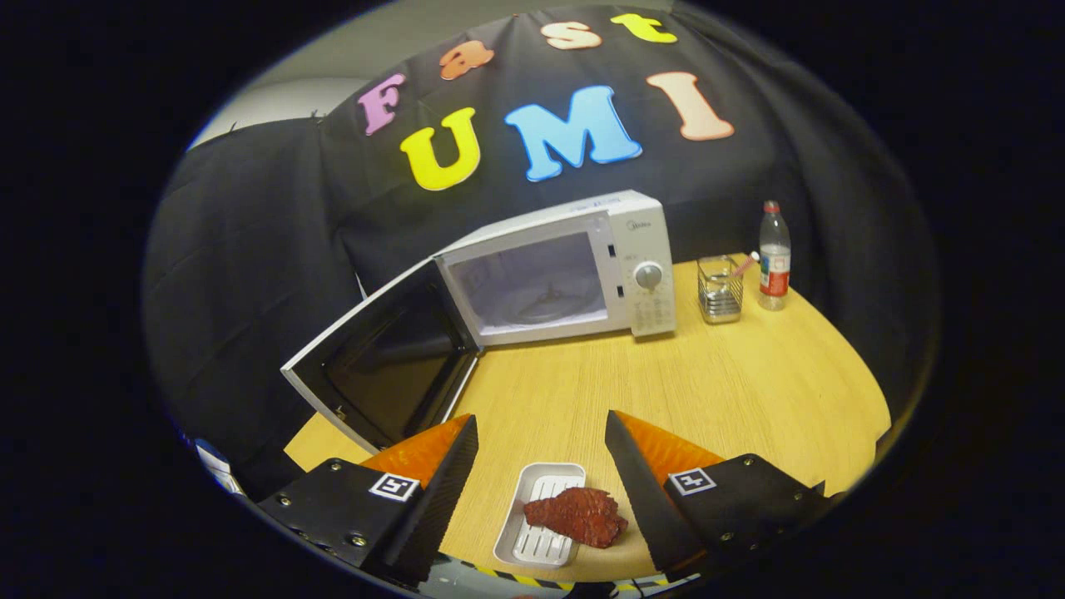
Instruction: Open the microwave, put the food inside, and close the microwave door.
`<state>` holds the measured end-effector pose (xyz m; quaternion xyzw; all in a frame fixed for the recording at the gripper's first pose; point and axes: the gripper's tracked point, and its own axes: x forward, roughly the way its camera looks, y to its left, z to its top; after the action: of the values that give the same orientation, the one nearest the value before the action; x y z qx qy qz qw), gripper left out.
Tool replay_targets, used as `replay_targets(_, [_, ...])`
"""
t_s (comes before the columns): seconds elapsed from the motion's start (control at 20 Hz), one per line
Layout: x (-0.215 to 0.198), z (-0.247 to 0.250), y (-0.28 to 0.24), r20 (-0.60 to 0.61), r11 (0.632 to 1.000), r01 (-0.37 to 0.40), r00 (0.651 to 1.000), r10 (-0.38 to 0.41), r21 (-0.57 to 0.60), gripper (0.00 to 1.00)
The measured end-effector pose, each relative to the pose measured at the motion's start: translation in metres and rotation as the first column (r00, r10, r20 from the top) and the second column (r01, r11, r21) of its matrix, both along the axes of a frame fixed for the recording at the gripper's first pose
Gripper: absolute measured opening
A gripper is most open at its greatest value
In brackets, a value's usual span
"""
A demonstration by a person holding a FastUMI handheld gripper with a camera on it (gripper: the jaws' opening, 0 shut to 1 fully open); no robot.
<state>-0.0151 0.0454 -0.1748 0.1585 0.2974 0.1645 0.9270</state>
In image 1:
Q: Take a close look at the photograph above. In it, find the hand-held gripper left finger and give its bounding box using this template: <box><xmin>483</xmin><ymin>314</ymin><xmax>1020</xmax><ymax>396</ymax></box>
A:
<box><xmin>258</xmin><ymin>413</ymin><xmax>480</xmax><ymax>585</ymax></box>

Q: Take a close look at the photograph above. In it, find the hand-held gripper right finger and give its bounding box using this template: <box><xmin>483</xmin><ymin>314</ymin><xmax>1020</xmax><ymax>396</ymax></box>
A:
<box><xmin>604</xmin><ymin>409</ymin><xmax>833</xmax><ymax>575</ymax></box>

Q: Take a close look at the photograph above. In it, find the red-brown meat piece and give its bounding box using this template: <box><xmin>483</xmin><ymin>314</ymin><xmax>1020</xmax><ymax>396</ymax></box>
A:
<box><xmin>523</xmin><ymin>487</ymin><xmax>630</xmax><ymax>550</ymax></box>

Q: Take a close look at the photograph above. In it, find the white toaster oven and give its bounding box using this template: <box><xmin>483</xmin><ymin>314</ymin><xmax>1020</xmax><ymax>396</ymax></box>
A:
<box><xmin>280</xmin><ymin>190</ymin><xmax>677</xmax><ymax>454</ymax></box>

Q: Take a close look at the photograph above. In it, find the white plastic tray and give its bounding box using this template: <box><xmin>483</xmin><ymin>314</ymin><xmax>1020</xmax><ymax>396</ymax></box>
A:
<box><xmin>493</xmin><ymin>463</ymin><xmax>587</xmax><ymax>569</ymax></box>

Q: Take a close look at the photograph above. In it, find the clear bottle with red label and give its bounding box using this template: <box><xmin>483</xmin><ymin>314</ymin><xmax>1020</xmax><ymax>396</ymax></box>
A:
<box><xmin>758</xmin><ymin>200</ymin><xmax>792</xmax><ymax>312</ymax></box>

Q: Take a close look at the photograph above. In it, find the metal wire utensil holder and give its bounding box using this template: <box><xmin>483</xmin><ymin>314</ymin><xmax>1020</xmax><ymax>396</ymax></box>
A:
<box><xmin>697</xmin><ymin>255</ymin><xmax>745</xmax><ymax>324</ymax></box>

